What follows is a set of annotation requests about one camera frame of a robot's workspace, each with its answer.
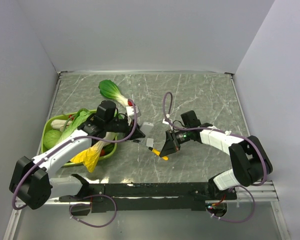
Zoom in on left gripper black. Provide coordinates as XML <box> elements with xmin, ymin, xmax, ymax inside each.
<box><xmin>105</xmin><ymin>116</ymin><xmax>146</xmax><ymax>142</ymax></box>

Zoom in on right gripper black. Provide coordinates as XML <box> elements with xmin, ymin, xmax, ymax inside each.
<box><xmin>159</xmin><ymin>127</ymin><xmax>191</xmax><ymax>156</ymax></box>

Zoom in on white remote control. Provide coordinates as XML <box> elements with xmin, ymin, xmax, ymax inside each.
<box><xmin>140</xmin><ymin>121</ymin><xmax>154</xmax><ymax>136</ymax></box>

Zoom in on white battery cover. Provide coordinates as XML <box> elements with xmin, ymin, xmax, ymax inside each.
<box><xmin>145</xmin><ymin>138</ymin><xmax>154</xmax><ymax>148</ymax></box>

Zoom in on yellow handled screwdriver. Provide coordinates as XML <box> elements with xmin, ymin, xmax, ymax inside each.
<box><xmin>148</xmin><ymin>147</ymin><xmax>169</xmax><ymax>161</ymax></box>

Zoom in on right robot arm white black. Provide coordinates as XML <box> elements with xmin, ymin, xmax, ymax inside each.
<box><xmin>159</xmin><ymin>110</ymin><xmax>273</xmax><ymax>199</ymax></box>

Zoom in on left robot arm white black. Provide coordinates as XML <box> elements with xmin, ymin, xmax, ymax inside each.
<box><xmin>9</xmin><ymin>100</ymin><xmax>145</xmax><ymax>210</ymax></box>

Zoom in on red tomato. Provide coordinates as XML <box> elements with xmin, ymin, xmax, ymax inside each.
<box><xmin>100</xmin><ymin>149</ymin><xmax>106</xmax><ymax>156</ymax></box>

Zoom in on napa cabbage yellow white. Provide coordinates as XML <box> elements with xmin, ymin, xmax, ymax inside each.
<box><xmin>70</xmin><ymin>140</ymin><xmax>115</xmax><ymax>173</ymax></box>

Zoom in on green bok choy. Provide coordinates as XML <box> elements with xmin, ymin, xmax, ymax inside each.
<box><xmin>98</xmin><ymin>79</ymin><xmax>132</xmax><ymax>107</ymax></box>

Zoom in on green lettuce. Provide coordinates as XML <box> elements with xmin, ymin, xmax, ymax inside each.
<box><xmin>56</xmin><ymin>108</ymin><xmax>92</xmax><ymax>145</ymax></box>

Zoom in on white radish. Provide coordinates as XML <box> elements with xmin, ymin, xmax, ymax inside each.
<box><xmin>50</xmin><ymin>119</ymin><xmax>67</xmax><ymax>132</ymax></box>

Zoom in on round green cabbage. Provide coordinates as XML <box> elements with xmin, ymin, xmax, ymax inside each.
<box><xmin>43</xmin><ymin>129</ymin><xmax>62</xmax><ymax>150</ymax></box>

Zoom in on green plastic basket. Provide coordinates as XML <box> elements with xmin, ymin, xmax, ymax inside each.
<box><xmin>40</xmin><ymin>112</ymin><xmax>117</xmax><ymax>161</ymax></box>

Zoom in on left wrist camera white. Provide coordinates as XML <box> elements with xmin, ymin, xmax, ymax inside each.
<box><xmin>126</xmin><ymin>101</ymin><xmax>142</xmax><ymax>120</ymax></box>

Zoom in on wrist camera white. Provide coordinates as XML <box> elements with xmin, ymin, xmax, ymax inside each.
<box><xmin>162</xmin><ymin>114</ymin><xmax>172</xmax><ymax>126</ymax></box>
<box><xmin>126</xmin><ymin>101</ymin><xmax>142</xmax><ymax>120</ymax></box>

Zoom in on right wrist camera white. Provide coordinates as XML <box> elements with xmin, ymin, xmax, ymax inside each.
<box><xmin>162</xmin><ymin>114</ymin><xmax>172</xmax><ymax>126</ymax></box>

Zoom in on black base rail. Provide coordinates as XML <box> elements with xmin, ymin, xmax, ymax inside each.
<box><xmin>59</xmin><ymin>182</ymin><xmax>237</xmax><ymax>213</ymax></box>

